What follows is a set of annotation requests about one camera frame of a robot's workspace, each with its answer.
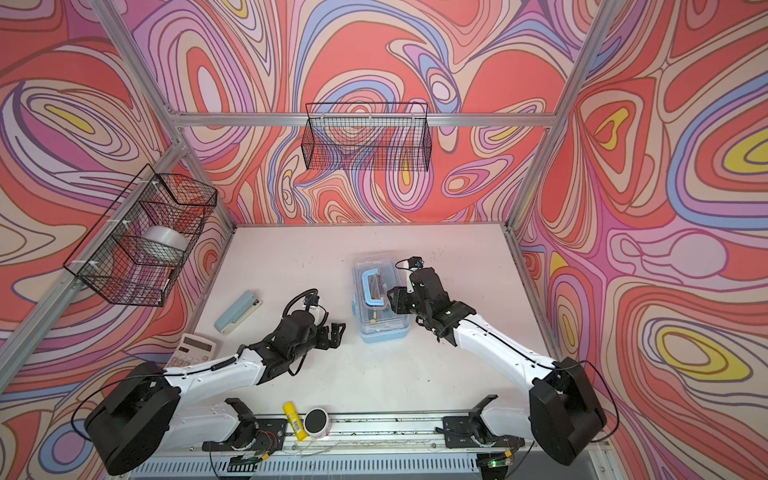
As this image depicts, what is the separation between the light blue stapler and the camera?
2.98 feet

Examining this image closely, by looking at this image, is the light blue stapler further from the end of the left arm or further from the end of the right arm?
the end of the right arm

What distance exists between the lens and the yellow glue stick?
2.42 ft

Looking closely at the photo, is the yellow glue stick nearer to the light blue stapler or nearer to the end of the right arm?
the light blue stapler

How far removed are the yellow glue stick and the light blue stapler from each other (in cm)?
30
